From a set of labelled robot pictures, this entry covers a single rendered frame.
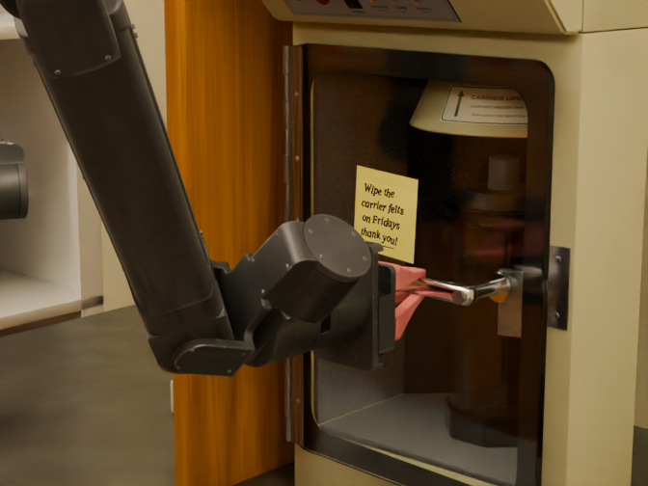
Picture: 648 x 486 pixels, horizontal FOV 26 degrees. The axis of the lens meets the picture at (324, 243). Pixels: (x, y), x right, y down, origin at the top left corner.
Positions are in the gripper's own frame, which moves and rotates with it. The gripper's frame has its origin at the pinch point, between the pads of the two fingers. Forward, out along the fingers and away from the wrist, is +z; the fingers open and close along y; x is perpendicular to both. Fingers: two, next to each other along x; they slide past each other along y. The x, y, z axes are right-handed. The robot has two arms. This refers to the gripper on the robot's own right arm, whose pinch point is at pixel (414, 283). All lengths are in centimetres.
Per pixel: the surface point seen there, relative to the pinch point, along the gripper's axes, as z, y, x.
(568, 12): 4.6, 22.8, -11.5
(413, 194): 4.5, 6.6, 3.8
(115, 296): 50, -28, 101
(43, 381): 11, -26, 68
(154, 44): 50, 13, 90
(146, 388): 18, -26, 57
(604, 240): 11.3, 3.5, -11.4
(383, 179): 4.8, 7.4, 7.4
